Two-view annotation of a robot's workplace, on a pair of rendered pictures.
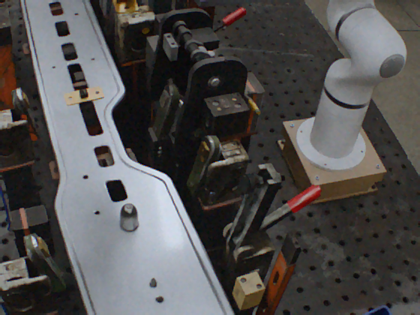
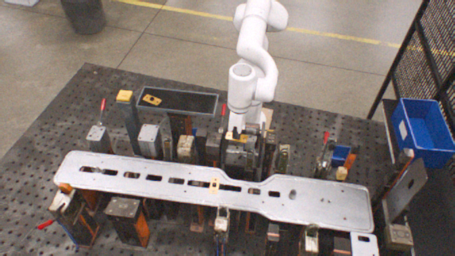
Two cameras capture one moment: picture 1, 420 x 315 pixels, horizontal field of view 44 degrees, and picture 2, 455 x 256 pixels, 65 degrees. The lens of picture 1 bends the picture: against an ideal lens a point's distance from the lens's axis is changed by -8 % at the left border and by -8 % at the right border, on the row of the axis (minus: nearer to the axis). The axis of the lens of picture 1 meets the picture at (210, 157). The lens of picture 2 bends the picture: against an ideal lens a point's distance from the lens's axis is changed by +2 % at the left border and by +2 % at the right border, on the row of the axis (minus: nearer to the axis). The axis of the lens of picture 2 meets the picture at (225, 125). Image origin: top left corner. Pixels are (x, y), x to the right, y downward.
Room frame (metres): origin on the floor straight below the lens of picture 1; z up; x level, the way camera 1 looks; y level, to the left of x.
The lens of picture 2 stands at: (0.34, 0.91, 2.35)
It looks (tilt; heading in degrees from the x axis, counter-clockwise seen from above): 49 degrees down; 306
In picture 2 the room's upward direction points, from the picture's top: 1 degrees clockwise
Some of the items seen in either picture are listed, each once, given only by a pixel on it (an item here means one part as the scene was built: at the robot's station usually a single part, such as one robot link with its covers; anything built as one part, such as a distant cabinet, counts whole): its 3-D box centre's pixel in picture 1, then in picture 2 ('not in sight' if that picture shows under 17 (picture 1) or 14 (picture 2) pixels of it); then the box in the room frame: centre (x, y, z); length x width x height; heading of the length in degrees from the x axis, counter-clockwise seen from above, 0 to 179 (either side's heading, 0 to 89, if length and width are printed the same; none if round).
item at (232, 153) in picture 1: (214, 214); (279, 172); (0.69, -0.03, 0.88); 0.11 x 0.09 x 0.37; 118
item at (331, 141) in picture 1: (339, 118); (250, 109); (1.04, -0.30, 0.87); 0.19 x 0.19 x 0.18
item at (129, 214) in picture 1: (129, 217); (292, 194); (0.55, 0.12, 1.02); 0.03 x 0.03 x 0.07
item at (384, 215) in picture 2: not in sight; (375, 227); (0.20, -0.06, 0.85); 0.12 x 0.03 x 0.30; 118
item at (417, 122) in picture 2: not in sight; (420, 132); (0.24, -0.47, 1.10); 0.30 x 0.17 x 0.13; 121
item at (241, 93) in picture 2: not in sight; (242, 85); (0.80, 0.18, 1.55); 0.09 x 0.08 x 0.13; 25
